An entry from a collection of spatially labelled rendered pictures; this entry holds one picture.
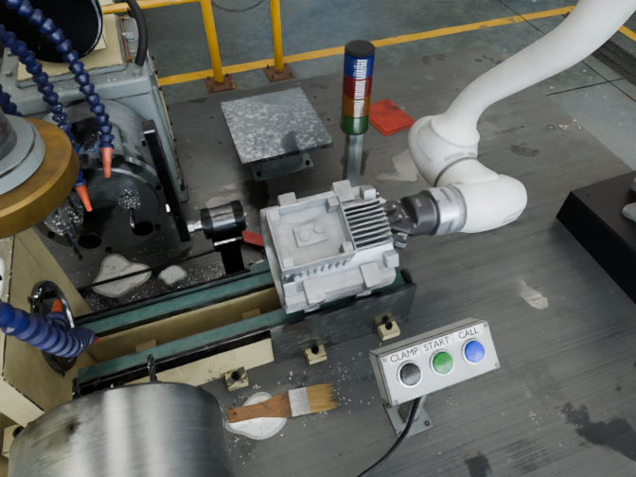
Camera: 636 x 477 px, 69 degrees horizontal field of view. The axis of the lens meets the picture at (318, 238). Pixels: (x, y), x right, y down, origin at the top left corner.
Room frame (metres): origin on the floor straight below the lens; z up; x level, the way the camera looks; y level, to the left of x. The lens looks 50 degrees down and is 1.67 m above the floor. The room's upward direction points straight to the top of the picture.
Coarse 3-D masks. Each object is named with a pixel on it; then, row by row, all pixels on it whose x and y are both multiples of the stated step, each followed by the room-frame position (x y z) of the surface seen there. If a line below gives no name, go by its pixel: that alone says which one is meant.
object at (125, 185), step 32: (96, 128) 0.68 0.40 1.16; (128, 128) 0.72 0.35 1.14; (96, 160) 0.61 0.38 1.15; (128, 160) 0.62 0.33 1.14; (96, 192) 0.60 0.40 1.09; (128, 192) 0.60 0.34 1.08; (160, 192) 0.63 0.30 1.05; (96, 224) 0.59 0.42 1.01; (128, 224) 0.60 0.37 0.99; (160, 224) 0.63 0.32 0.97
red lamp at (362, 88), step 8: (344, 80) 0.85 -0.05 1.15; (352, 80) 0.84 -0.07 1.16; (360, 80) 0.83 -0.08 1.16; (368, 80) 0.84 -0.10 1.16; (344, 88) 0.85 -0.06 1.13; (352, 88) 0.84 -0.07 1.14; (360, 88) 0.84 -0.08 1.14; (368, 88) 0.84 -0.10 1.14; (352, 96) 0.84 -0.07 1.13; (360, 96) 0.83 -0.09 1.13
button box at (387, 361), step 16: (464, 320) 0.36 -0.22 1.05; (480, 320) 0.34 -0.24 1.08; (416, 336) 0.33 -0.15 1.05; (432, 336) 0.32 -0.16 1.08; (448, 336) 0.31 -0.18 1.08; (464, 336) 0.31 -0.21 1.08; (480, 336) 0.32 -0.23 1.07; (384, 352) 0.29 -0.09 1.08; (400, 352) 0.29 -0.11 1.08; (416, 352) 0.29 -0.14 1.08; (432, 352) 0.29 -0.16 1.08; (448, 352) 0.29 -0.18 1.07; (464, 352) 0.30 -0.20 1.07; (384, 368) 0.27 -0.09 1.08; (400, 368) 0.27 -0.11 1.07; (432, 368) 0.27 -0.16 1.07; (464, 368) 0.28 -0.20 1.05; (480, 368) 0.28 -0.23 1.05; (496, 368) 0.28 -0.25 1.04; (384, 384) 0.26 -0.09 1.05; (400, 384) 0.25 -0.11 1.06; (416, 384) 0.25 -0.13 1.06; (432, 384) 0.26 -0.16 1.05; (448, 384) 0.26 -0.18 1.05; (400, 400) 0.24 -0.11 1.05
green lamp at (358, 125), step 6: (342, 114) 0.86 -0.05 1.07; (342, 120) 0.85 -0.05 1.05; (348, 120) 0.84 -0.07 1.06; (354, 120) 0.83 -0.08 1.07; (360, 120) 0.84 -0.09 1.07; (366, 120) 0.85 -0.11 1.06; (342, 126) 0.85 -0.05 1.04; (348, 126) 0.84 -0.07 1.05; (354, 126) 0.83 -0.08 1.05; (360, 126) 0.84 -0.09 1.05; (366, 126) 0.85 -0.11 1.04; (354, 132) 0.83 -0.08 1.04; (360, 132) 0.84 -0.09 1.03
